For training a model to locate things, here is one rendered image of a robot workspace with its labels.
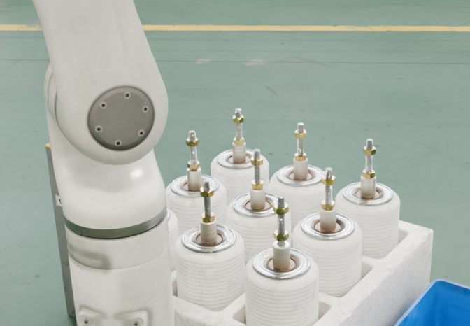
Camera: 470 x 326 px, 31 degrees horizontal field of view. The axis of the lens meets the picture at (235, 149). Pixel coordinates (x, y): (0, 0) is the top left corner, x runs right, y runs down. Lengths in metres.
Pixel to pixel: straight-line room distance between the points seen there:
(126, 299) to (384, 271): 0.55
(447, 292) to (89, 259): 0.72
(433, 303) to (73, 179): 0.74
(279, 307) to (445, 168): 0.97
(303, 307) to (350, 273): 0.12
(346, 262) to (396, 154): 0.89
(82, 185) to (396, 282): 0.64
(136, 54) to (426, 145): 1.49
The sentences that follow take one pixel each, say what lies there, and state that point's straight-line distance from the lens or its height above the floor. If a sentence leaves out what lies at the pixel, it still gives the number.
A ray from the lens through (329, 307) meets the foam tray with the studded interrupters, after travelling 1.17.
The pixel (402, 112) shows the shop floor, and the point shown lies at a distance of 2.30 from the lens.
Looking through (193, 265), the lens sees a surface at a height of 0.24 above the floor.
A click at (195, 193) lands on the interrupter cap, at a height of 0.25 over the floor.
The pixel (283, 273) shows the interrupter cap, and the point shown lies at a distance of 1.08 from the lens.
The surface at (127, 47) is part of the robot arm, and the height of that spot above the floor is 0.64.
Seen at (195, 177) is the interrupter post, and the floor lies 0.27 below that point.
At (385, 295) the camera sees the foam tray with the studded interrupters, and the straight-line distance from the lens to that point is 1.24.
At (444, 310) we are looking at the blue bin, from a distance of 1.36.
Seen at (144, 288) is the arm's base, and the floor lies 0.42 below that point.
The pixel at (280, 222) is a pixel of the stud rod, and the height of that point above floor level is 0.32.
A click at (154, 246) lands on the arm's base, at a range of 0.76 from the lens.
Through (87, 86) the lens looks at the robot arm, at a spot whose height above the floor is 0.62.
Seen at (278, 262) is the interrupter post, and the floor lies 0.26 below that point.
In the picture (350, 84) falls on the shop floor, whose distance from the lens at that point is 2.50.
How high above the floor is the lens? 0.83
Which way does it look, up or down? 24 degrees down
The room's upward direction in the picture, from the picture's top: 2 degrees counter-clockwise
